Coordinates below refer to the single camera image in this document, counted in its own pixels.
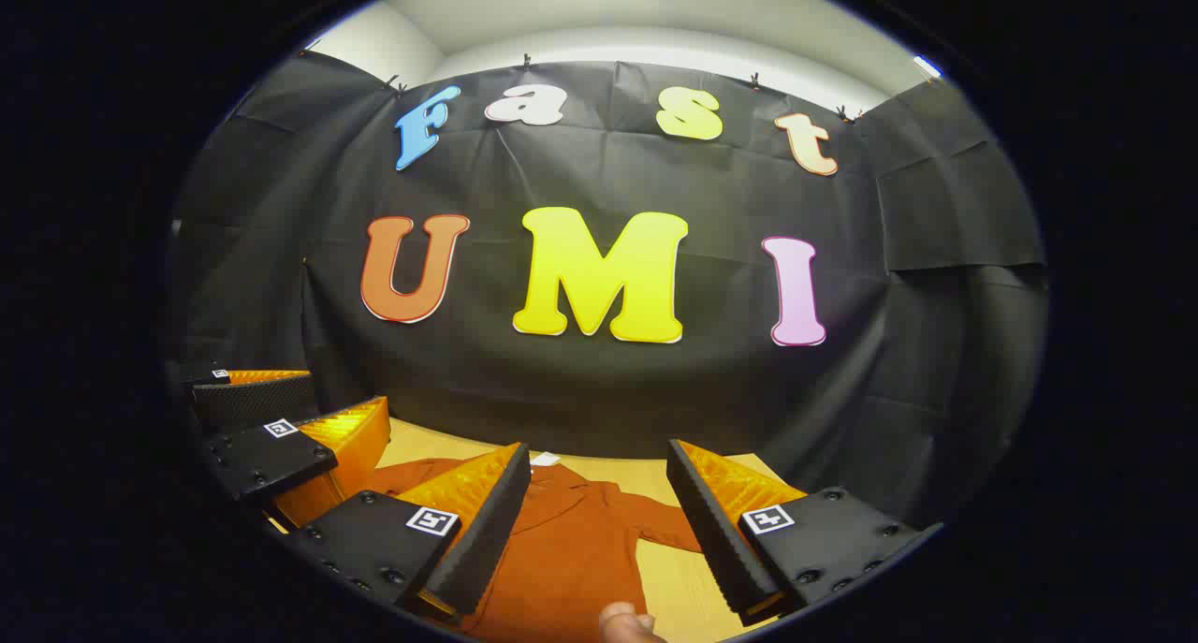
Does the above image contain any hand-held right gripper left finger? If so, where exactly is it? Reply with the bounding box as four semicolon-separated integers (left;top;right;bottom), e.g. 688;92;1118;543
285;442;532;623

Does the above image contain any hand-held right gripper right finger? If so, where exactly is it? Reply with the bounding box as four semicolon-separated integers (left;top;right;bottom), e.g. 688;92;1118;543
666;439;942;627

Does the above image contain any rust orange corduroy shirt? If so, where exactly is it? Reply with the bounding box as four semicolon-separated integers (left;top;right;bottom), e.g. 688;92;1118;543
370;456;703;643

